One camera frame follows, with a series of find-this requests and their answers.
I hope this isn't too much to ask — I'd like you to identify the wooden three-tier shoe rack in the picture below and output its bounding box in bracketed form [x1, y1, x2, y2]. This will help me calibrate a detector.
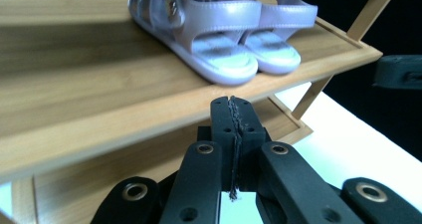
[0, 0, 403, 224]

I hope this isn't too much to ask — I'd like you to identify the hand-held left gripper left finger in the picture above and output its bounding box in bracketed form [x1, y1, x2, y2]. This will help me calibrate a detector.
[197, 96, 239, 192]

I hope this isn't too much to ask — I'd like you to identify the pink child sandal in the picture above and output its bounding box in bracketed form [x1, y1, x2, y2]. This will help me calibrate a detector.
[128, 0, 263, 87]
[240, 0, 318, 76]

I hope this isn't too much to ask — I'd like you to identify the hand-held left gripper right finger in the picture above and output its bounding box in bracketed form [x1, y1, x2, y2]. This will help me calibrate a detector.
[233, 97, 272, 192]

